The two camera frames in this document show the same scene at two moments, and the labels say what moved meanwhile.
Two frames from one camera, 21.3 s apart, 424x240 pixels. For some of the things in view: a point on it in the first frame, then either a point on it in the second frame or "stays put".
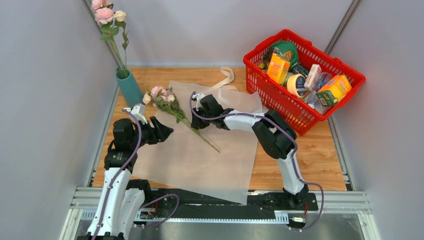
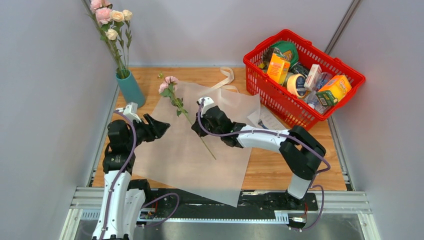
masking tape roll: (297, 85) stays put
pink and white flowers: (158, 96) → (168, 88)
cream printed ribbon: (225, 83) stays put
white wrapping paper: (183, 158) stays put
